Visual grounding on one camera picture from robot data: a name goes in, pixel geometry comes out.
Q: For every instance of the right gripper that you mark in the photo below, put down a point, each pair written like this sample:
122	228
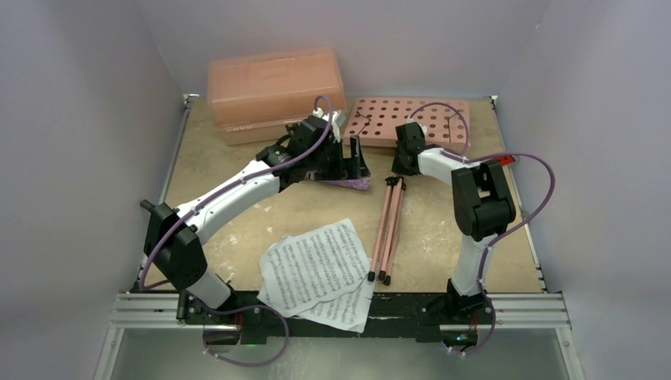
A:
400	159

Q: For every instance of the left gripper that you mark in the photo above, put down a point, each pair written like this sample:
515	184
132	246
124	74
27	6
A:
339	172

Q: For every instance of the pink music stand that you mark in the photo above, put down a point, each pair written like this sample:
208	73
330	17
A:
434	162

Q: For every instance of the sheet music page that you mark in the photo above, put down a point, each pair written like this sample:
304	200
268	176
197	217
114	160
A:
313	269
310	299

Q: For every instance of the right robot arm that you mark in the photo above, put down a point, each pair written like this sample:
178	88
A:
482	208

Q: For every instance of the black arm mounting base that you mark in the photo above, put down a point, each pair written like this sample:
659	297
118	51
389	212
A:
423	317

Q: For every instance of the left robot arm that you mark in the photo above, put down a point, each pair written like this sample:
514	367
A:
175	236

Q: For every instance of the purple glitter microphone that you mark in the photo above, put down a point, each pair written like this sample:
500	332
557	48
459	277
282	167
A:
361	185

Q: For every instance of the black microphone tripod stand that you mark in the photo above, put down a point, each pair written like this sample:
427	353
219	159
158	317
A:
298	139

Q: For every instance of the pink plastic storage box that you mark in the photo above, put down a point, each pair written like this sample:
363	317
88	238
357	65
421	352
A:
252	98

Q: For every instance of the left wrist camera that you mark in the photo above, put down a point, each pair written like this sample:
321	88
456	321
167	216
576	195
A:
337	118

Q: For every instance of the red handled pliers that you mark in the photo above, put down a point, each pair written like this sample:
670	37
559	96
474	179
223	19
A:
505	159

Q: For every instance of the aluminium table frame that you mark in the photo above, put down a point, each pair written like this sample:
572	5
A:
407	259

